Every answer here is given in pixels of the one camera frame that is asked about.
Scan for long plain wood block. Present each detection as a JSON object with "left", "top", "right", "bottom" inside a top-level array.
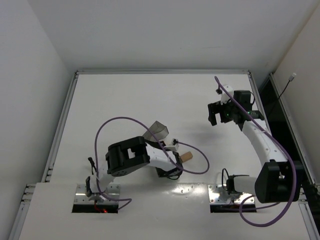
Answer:
[{"left": 180, "top": 151, "right": 193, "bottom": 163}]

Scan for grey translucent plastic bin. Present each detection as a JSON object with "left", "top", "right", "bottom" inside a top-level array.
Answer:
[{"left": 142, "top": 121, "right": 169, "bottom": 142}]

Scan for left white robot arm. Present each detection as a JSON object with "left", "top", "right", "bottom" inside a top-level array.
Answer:
[{"left": 85, "top": 136, "right": 183, "bottom": 198}]

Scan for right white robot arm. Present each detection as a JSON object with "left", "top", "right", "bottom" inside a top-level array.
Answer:
[{"left": 208, "top": 89, "right": 304, "bottom": 204}]

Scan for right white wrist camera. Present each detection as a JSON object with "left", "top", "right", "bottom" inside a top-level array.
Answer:
[{"left": 216, "top": 84, "right": 234, "bottom": 105}]

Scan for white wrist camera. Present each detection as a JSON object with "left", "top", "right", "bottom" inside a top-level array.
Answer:
[
  {"left": 166, "top": 138, "right": 179, "bottom": 152},
  {"left": 216, "top": 84, "right": 234, "bottom": 105}
]

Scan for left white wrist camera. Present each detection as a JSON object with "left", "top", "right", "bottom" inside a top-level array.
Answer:
[{"left": 166, "top": 138, "right": 179, "bottom": 152}]

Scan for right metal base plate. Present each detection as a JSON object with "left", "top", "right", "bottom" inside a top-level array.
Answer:
[{"left": 207, "top": 184, "right": 251, "bottom": 206}]

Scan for metal base plate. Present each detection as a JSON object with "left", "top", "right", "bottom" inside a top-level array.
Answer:
[
  {"left": 207, "top": 184, "right": 251, "bottom": 206},
  {"left": 73, "top": 184, "right": 121, "bottom": 205}
]

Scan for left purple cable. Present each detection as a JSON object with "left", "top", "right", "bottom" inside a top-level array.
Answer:
[{"left": 94, "top": 116, "right": 210, "bottom": 210}]

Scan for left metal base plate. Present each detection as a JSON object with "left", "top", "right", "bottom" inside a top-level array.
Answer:
[{"left": 73, "top": 184, "right": 121, "bottom": 205}]

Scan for black wall cable with plug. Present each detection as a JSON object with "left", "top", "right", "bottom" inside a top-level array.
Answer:
[{"left": 271, "top": 72, "right": 297, "bottom": 106}]

